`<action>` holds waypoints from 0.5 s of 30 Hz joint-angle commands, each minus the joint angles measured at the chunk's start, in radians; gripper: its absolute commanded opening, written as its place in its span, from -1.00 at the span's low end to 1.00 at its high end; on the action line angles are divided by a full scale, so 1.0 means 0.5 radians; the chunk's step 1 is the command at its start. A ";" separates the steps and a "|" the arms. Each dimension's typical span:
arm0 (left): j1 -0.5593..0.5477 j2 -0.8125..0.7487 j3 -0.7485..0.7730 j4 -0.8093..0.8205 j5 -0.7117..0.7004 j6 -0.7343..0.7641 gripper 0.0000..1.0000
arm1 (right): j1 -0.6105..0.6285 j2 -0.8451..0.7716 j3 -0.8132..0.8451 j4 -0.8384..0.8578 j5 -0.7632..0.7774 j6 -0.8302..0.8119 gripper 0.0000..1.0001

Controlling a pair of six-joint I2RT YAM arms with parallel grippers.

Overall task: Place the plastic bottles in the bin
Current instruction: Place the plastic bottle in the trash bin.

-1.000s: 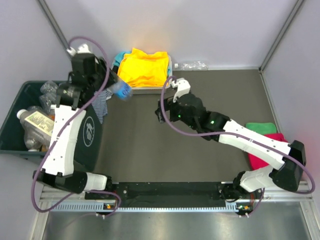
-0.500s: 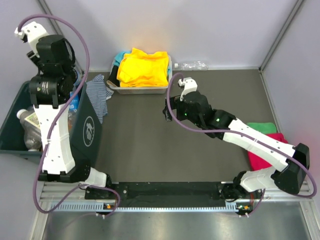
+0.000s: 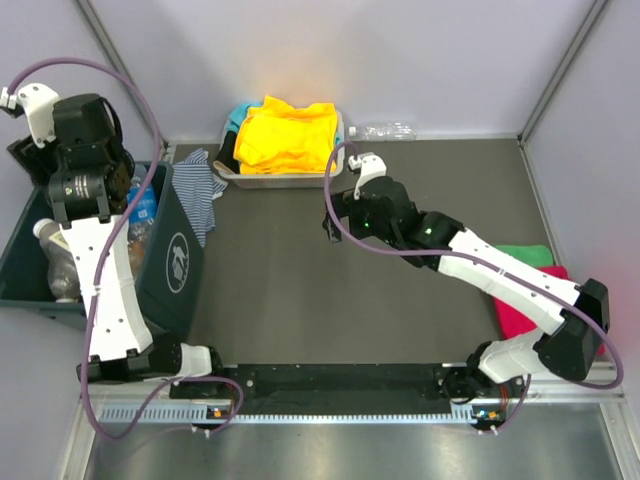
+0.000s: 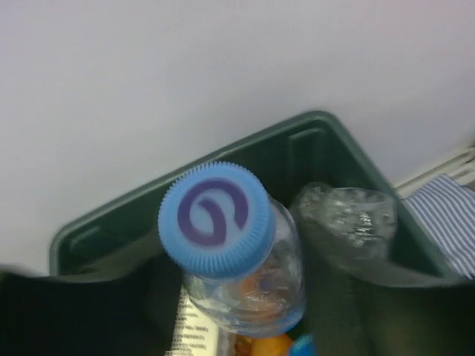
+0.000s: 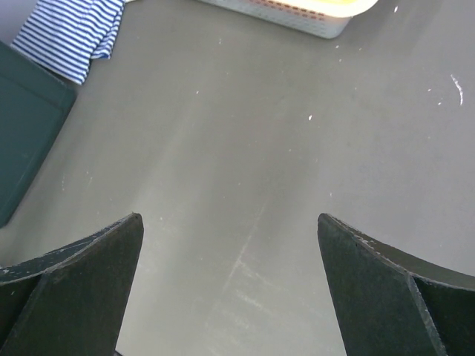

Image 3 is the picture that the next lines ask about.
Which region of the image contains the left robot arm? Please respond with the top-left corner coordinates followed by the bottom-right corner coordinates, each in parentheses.
top-left (1, 84), bottom-right (227, 397)

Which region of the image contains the large clear bottle with label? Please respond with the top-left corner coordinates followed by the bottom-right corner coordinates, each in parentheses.
top-left (32, 218), bottom-right (72, 260)

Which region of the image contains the teal cloth in basket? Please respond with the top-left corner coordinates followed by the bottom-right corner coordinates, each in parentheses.
top-left (225, 101), bottom-right (262, 133)

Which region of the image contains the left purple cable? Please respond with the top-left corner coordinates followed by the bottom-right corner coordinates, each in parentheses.
top-left (9, 57), bottom-right (245, 441)

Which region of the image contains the magenta cloth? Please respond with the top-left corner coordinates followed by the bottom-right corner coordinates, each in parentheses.
top-left (492, 265), bottom-right (606, 357)

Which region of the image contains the green cloth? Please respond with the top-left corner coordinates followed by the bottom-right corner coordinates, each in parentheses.
top-left (495, 245), bottom-right (554, 268)

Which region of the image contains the blue cap bottle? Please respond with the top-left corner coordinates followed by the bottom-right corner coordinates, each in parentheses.
top-left (127, 164), bottom-right (157, 241)

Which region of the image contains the yellow cloth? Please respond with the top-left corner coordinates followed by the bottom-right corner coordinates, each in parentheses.
top-left (233, 96), bottom-right (338, 175)

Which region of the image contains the blue striped cloth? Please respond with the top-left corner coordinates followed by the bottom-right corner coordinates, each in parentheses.
top-left (172, 148), bottom-right (228, 248)

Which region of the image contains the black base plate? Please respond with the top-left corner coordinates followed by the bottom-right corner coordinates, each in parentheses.
top-left (168, 362), bottom-right (529, 402)

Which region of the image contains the dark green plastic bin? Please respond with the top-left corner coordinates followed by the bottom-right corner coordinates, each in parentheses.
top-left (1, 163), bottom-right (204, 339)

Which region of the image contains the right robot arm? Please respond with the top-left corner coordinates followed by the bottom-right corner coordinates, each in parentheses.
top-left (325, 175), bottom-right (610, 396)

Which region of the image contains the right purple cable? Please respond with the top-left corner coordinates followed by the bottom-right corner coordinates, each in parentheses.
top-left (323, 141), bottom-right (625, 435)

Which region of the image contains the grey cable duct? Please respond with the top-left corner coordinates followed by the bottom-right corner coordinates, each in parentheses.
top-left (98, 402), bottom-right (478, 425)

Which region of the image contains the purple cable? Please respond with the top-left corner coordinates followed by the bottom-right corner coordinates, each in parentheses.
top-left (323, 141), bottom-right (625, 435)
top-left (9, 57), bottom-right (245, 441)

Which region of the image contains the clear ribbed bottle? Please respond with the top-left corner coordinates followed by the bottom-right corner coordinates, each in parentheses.
top-left (47, 255), bottom-right (81, 303)

